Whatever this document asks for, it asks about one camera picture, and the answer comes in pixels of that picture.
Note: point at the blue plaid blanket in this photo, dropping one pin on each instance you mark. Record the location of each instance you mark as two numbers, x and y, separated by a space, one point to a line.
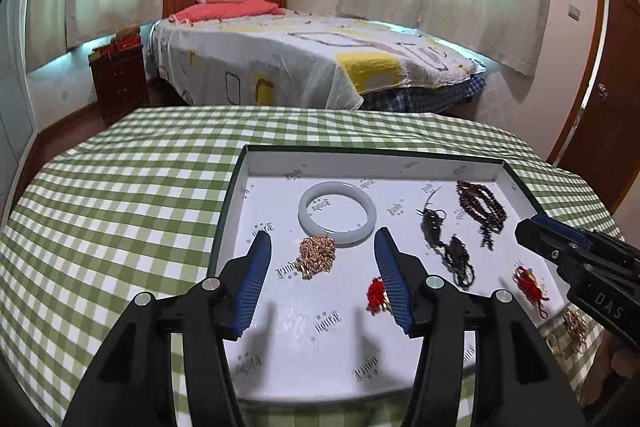
430 92

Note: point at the red knot charm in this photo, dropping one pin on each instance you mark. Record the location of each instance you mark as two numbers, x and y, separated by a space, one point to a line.
527 282

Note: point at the white jade bangle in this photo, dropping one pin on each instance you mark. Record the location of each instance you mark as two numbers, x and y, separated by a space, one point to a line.
307 217

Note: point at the wall light switch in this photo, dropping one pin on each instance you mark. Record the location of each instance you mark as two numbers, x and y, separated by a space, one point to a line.
574 12

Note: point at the brown wooden door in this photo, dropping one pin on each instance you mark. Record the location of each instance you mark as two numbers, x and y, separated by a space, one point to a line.
615 72

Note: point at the red box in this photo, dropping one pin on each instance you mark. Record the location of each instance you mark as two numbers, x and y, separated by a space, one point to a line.
129 45

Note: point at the glass door wardrobe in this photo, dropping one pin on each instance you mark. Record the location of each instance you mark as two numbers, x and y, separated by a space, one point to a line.
15 107

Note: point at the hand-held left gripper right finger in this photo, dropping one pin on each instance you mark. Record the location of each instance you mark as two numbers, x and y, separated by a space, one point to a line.
392 277

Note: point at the green checkered tablecloth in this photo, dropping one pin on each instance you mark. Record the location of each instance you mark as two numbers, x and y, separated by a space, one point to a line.
125 187

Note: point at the white patterned bedsheet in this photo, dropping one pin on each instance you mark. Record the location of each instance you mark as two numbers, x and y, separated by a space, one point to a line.
280 57

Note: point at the small dangling charm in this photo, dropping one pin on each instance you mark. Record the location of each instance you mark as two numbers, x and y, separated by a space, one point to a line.
376 294

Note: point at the white tray box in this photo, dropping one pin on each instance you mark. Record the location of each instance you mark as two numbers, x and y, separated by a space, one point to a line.
310 347

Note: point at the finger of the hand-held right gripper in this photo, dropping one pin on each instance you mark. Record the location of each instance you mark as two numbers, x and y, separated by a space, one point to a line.
542 239

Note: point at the black tassel pendant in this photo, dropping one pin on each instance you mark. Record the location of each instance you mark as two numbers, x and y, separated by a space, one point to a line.
432 224

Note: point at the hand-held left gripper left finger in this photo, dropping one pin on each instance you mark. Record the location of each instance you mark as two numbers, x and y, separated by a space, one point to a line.
255 277

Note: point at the person's right hand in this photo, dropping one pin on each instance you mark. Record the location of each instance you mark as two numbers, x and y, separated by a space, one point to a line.
615 357

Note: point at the dark wooden nightstand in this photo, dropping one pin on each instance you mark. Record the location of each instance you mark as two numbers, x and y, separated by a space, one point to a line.
120 82

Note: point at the pink pillow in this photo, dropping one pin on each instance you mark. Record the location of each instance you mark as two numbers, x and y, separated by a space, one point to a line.
230 9

